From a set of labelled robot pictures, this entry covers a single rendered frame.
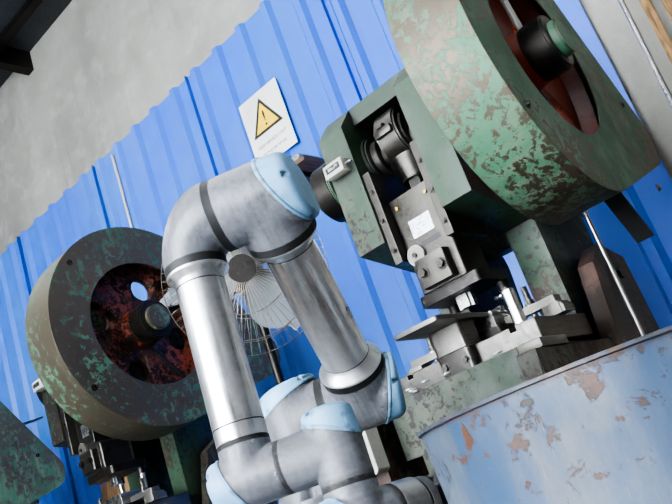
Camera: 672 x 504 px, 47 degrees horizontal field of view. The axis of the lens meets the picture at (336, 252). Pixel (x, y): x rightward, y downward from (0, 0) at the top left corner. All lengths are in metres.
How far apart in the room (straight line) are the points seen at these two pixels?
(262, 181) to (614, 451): 0.71
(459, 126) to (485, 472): 1.21
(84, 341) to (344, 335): 1.73
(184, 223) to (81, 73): 4.68
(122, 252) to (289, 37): 1.65
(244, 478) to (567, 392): 0.59
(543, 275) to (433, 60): 0.74
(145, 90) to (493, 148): 3.65
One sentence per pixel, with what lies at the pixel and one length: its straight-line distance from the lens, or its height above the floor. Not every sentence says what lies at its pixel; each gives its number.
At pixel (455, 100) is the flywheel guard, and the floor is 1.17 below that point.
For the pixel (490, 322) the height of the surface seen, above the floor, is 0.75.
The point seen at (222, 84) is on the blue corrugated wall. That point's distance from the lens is 4.53.
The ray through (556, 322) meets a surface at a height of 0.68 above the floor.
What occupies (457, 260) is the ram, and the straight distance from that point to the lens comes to 2.05.
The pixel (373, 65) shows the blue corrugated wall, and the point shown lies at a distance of 3.85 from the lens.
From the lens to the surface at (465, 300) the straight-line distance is 2.10.
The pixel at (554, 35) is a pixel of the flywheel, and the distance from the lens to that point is 2.06.
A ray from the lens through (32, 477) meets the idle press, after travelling 4.69.
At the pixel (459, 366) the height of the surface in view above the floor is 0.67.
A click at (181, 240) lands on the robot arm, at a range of 1.17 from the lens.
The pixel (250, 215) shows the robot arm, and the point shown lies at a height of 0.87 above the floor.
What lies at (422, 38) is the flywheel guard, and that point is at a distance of 1.80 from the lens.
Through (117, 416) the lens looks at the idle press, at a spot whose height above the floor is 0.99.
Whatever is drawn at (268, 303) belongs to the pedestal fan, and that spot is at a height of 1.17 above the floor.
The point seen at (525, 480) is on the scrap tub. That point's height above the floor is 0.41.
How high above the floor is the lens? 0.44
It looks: 18 degrees up
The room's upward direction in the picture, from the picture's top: 20 degrees counter-clockwise
